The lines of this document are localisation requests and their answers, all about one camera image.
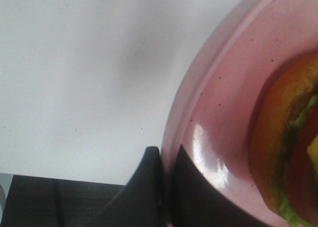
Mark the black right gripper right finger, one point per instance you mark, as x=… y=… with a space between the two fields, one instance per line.
x=215 y=198

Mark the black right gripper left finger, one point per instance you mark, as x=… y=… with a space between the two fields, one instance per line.
x=138 y=204

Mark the toy burger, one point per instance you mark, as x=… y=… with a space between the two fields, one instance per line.
x=283 y=148

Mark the pink speckled plate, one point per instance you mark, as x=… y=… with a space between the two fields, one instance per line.
x=214 y=108

